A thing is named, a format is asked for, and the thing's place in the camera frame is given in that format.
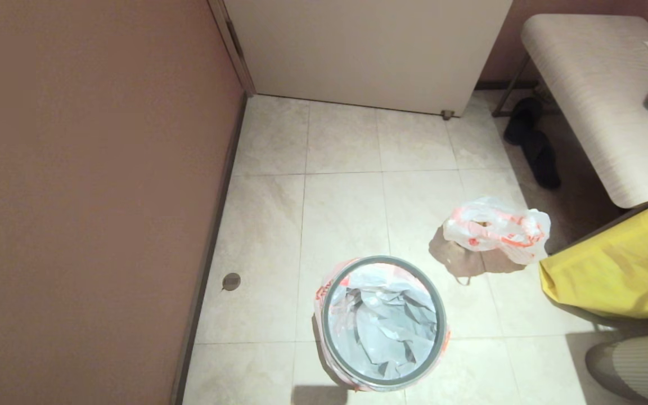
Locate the grey bin retaining ring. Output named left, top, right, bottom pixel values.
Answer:
left=321, top=255, right=448, bottom=389

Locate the white red plastic bin liner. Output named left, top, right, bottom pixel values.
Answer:
left=313, top=258, right=451, bottom=393

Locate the white red plastic bag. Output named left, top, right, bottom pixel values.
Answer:
left=442, top=196, right=552, bottom=266

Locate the yellow fabric bag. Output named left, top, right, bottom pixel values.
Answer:
left=539, top=204, right=648, bottom=320

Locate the white door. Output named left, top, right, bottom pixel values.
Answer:
left=223, top=0, right=513, bottom=117

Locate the dark door hinge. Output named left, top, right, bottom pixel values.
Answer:
left=227, top=20, right=245, bottom=58

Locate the black slipper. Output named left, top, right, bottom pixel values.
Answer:
left=504, top=97, right=544, bottom=146
left=521, top=130, right=561, bottom=191

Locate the thin metal table leg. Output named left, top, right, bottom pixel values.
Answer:
left=493, top=53, right=533, bottom=118

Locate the beige wood-grain table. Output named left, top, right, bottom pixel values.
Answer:
left=521, top=14, right=648, bottom=210

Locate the beige door frame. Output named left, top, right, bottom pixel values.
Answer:
left=207, top=0, right=257, bottom=96

